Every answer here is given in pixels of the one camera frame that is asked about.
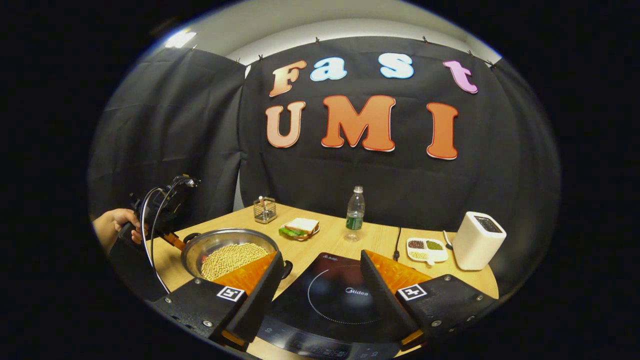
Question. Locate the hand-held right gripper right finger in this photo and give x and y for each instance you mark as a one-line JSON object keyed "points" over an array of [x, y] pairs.
{"points": [[382, 295]]}

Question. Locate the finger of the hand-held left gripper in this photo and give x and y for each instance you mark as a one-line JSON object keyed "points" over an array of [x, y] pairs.
{"points": [[174, 241]]}

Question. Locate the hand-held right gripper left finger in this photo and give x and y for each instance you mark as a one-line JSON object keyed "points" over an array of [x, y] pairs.
{"points": [[262, 292]]}

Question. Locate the black induction cooktop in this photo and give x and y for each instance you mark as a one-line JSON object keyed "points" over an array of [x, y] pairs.
{"points": [[330, 290]]}

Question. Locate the pile of yellow soybeans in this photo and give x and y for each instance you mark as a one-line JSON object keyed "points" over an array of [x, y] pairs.
{"points": [[230, 258]]}

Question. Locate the white divided grain tray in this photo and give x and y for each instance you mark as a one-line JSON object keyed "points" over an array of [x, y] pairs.
{"points": [[426, 250]]}

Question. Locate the sandwich with lettuce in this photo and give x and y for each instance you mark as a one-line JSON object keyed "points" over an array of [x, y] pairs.
{"points": [[300, 227]]}

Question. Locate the clear plastic water bottle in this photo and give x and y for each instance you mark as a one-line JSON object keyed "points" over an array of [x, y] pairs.
{"points": [[355, 215]]}

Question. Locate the black backdrop cloth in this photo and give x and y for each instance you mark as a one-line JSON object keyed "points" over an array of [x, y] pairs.
{"points": [[200, 125]]}

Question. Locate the white knife block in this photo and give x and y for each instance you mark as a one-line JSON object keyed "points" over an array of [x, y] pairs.
{"points": [[475, 245]]}

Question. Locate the rectangular ceiling light panel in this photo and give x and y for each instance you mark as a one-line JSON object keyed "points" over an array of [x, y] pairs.
{"points": [[180, 39]]}

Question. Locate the row of black clips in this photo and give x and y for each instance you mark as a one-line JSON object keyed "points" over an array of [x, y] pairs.
{"points": [[316, 39]]}

